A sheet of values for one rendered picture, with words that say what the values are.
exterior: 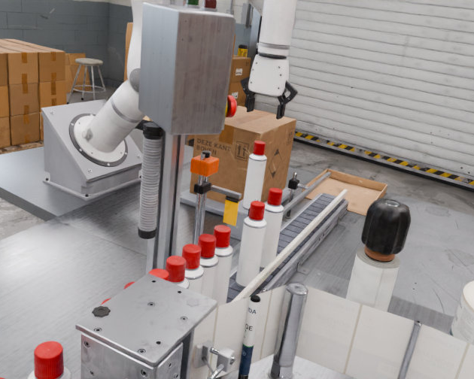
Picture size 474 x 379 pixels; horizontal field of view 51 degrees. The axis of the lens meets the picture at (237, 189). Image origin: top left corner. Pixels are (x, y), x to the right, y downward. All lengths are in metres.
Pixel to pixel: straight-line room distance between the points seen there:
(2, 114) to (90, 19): 3.61
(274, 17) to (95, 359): 0.97
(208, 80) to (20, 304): 0.66
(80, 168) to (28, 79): 2.83
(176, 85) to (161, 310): 0.35
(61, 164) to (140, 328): 1.20
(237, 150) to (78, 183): 0.53
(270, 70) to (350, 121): 4.26
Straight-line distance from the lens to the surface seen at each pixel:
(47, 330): 1.11
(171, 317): 0.60
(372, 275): 0.99
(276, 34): 1.33
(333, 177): 2.14
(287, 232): 1.46
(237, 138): 1.58
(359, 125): 5.55
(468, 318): 1.04
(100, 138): 1.69
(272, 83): 1.35
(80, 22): 7.59
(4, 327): 1.13
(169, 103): 0.79
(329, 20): 5.64
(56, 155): 1.74
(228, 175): 1.62
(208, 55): 0.79
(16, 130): 4.46
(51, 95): 4.58
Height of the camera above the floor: 1.50
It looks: 21 degrees down
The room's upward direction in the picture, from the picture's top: 7 degrees clockwise
